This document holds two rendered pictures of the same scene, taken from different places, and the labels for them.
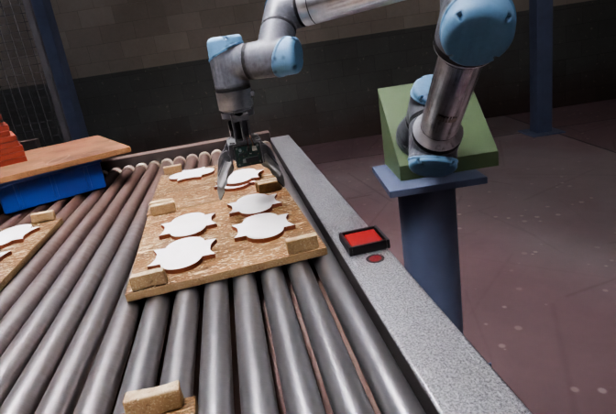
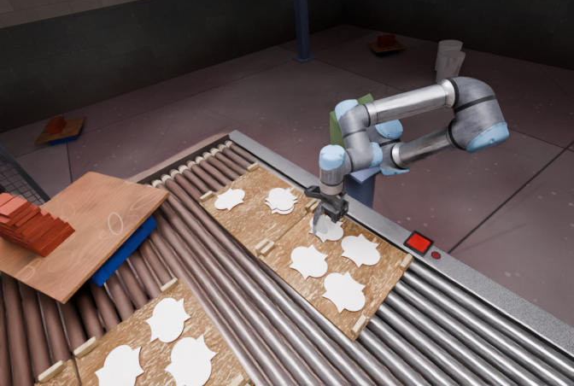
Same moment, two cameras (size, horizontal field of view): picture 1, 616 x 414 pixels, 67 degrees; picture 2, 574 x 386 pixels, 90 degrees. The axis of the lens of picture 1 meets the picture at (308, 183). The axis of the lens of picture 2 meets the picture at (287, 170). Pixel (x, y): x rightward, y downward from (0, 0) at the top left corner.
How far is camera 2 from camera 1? 0.94 m
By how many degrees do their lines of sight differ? 34
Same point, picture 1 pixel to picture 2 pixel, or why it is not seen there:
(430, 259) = (366, 201)
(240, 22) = not seen: outside the picture
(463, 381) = (547, 324)
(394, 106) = not seen: hidden behind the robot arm
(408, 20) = not seen: outside the picture
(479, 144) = not seen: hidden behind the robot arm
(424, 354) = (522, 316)
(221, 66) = (336, 172)
